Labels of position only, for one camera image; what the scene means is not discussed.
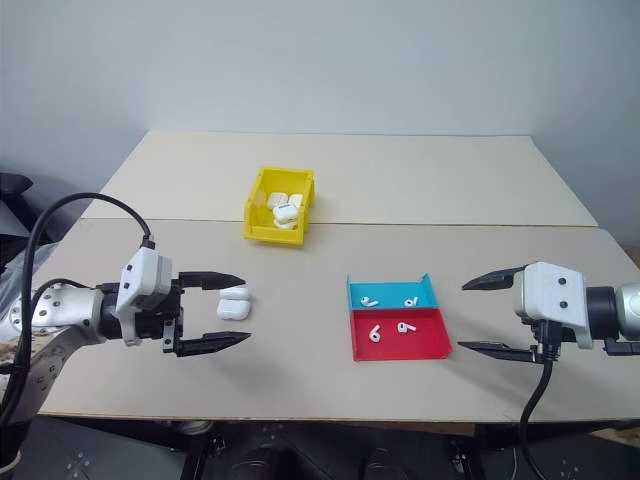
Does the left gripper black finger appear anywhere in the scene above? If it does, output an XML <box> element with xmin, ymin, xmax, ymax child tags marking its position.
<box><xmin>177</xmin><ymin>270</ymin><xmax>246</xmax><ymax>293</ymax></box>
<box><xmin>176</xmin><ymin>330</ymin><xmax>253</xmax><ymax>358</ymax></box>

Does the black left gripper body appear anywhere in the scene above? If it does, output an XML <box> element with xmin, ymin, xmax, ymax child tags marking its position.
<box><xmin>132</xmin><ymin>277</ymin><xmax>187</xmax><ymax>355</ymax></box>

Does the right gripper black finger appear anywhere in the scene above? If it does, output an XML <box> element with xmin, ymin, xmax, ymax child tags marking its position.
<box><xmin>460</xmin><ymin>265</ymin><xmax>527</xmax><ymax>293</ymax></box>
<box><xmin>456</xmin><ymin>340</ymin><xmax>541</xmax><ymax>363</ymax></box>

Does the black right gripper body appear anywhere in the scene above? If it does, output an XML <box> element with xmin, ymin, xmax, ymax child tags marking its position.
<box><xmin>518</xmin><ymin>314</ymin><xmax>567</xmax><ymax>363</ymax></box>

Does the yellow plastic bin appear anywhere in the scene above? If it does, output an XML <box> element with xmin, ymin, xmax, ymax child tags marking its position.
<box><xmin>242</xmin><ymin>166</ymin><xmax>317</xmax><ymax>248</ymax></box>

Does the white case with dark label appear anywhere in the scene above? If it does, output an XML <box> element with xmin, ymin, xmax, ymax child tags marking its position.
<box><xmin>272</xmin><ymin>201</ymin><xmax>301</xmax><ymax>224</ymax></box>

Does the red paper tray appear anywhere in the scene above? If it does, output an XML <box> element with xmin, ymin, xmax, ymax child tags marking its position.
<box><xmin>349</xmin><ymin>306</ymin><xmax>455</xmax><ymax>363</ymax></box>

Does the blue paper tray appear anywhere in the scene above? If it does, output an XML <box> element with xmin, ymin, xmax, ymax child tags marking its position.
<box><xmin>345</xmin><ymin>271</ymin><xmax>441</xmax><ymax>313</ymax></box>

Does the dark rounded shape under table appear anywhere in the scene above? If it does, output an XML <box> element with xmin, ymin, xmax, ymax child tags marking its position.
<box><xmin>199</xmin><ymin>422</ymin><xmax>476</xmax><ymax>480</ymax></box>

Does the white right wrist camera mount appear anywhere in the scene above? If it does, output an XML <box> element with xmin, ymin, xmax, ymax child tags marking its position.
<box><xmin>514</xmin><ymin>260</ymin><xmax>595</xmax><ymax>350</ymax></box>

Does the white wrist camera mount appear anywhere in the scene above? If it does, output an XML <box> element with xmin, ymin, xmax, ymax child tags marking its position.
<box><xmin>115</xmin><ymin>246</ymin><xmax>174</xmax><ymax>349</ymax></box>
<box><xmin>514</xmin><ymin>260</ymin><xmax>595</xmax><ymax>350</ymax></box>

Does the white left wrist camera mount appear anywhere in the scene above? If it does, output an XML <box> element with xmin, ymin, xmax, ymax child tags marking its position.
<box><xmin>115</xmin><ymin>246</ymin><xmax>174</xmax><ymax>349</ymax></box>

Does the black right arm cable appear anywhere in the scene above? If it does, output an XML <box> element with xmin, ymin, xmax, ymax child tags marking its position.
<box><xmin>518</xmin><ymin>320</ymin><xmax>564</xmax><ymax>480</ymax></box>

